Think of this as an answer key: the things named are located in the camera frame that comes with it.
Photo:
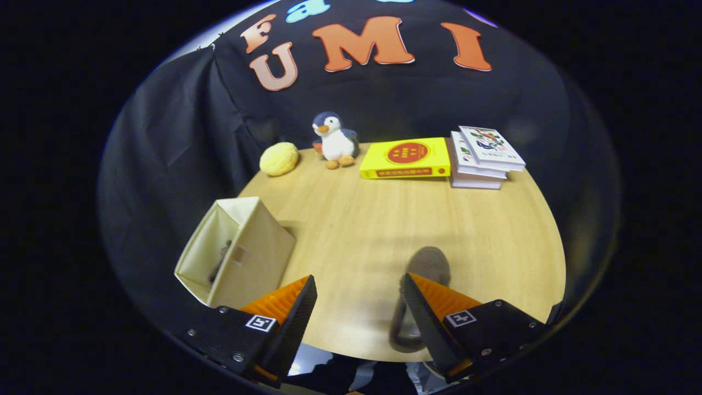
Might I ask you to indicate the yellow book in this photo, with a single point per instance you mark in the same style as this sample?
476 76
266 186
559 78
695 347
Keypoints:
406 153

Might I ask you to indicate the penguin plush toy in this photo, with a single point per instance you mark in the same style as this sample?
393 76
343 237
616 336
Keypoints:
337 142

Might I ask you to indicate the yellow round plush ball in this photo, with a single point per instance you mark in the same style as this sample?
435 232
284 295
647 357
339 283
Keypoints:
278 159

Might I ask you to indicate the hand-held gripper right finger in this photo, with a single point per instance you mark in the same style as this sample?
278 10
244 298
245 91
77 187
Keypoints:
425 323

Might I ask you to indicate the white illustrated book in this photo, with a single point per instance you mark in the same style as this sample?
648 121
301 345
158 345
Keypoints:
463 159
491 145

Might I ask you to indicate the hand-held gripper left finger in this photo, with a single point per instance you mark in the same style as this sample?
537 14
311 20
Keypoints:
299 329

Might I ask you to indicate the cream fabric storage box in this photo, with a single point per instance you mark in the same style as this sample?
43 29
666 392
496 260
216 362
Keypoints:
258 252

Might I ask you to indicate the person's dark clothing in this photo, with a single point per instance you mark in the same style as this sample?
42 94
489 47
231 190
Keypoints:
378 381

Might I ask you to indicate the black backdrop cloth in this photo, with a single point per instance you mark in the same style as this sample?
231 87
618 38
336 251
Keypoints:
411 104

